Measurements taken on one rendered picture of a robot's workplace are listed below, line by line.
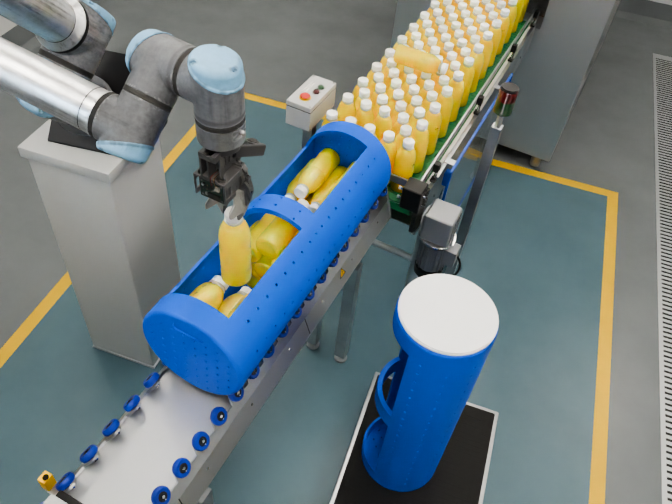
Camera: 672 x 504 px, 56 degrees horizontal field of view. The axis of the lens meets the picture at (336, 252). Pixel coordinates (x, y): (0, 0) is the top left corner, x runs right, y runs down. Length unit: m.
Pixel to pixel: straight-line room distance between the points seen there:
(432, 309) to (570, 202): 2.28
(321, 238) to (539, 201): 2.33
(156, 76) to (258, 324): 0.63
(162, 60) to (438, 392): 1.16
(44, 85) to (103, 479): 0.89
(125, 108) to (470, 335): 1.04
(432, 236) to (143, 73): 1.41
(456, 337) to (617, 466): 1.39
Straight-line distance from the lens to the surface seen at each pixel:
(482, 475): 2.56
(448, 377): 1.78
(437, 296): 1.79
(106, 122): 1.19
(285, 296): 1.58
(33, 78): 1.26
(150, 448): 1.65
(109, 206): 2.16
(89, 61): 1.95
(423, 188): 2.16
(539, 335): 3.18
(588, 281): 3.52
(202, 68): 1.09
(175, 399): 1.70
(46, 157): 2.16
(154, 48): 1.18
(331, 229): 1.73
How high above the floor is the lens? 2.39
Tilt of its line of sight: 47 degrees down
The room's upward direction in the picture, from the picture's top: 7 degrees clockwise
